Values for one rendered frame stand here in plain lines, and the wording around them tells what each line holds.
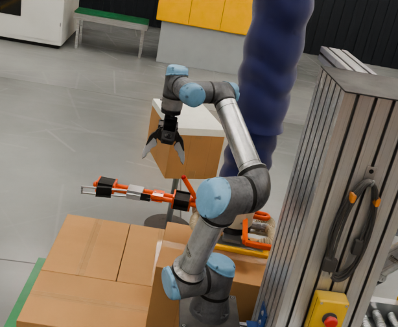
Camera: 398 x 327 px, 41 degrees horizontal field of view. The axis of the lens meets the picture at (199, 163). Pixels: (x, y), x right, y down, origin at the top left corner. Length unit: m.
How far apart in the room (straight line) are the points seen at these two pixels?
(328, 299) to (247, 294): 0.94
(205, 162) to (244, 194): 2.38
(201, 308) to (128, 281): 1.01
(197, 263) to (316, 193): 0.53
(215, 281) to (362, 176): 0.72
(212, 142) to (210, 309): 2.08
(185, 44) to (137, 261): 6.86
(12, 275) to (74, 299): 1.12
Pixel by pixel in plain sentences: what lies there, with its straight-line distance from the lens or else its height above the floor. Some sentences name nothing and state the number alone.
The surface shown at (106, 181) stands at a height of 1.20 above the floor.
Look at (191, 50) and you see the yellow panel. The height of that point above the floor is 0.30.
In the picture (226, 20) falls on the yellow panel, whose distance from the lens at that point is 9.51.
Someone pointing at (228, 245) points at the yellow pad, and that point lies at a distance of 2.40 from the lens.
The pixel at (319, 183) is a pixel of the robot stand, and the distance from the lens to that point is 1.40.
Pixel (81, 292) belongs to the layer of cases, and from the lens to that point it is 2.85.
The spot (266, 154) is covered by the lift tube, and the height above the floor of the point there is 1.51.
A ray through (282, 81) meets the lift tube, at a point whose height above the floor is 1.83.
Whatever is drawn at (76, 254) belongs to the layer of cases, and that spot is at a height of 0.54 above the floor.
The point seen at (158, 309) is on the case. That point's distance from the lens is 2.53.
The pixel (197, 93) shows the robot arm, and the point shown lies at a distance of 1.74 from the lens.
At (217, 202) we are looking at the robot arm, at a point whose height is 1.62.
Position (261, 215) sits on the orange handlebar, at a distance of 2.45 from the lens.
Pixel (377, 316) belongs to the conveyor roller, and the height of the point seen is 0.55.
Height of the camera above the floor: 2.32
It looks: 24 degrees down
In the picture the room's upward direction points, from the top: 11 degrees clockwise
